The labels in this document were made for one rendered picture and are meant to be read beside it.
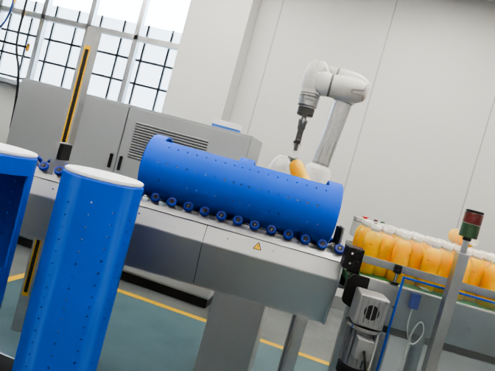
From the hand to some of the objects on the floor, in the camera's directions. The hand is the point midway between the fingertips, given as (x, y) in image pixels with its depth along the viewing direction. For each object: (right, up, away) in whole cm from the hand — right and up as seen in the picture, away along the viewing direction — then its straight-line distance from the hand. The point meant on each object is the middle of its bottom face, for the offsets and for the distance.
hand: (295, 151), depth 196 cm
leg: (-14, -133, -2) cm, 134 cm away
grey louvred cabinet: (-152, -87, +199) cm, 266 cm away
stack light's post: (+27, -146, -34) cm, 152 cm away
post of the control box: (+15, -140, +32) cm, 144 cm away
